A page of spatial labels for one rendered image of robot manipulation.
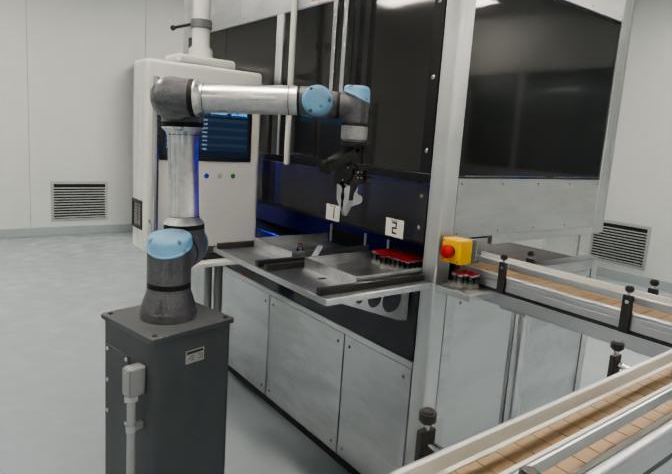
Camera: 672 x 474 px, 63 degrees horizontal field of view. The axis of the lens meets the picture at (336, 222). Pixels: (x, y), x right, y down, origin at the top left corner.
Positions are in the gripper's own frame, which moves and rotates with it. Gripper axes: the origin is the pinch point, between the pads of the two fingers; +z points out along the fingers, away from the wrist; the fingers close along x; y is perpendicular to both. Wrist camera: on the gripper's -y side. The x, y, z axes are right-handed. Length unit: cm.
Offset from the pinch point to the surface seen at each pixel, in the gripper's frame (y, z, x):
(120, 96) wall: 92, -50, 544
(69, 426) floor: -49, 110, 116
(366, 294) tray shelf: 1.7, 21.9, -11.0
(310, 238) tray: 27, 20, 54
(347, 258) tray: 19.0, 19.8, 19.6
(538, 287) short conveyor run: 39, 16, -41
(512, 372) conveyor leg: 43, 45, -33
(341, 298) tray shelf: -7.1, 21.9, -11.0
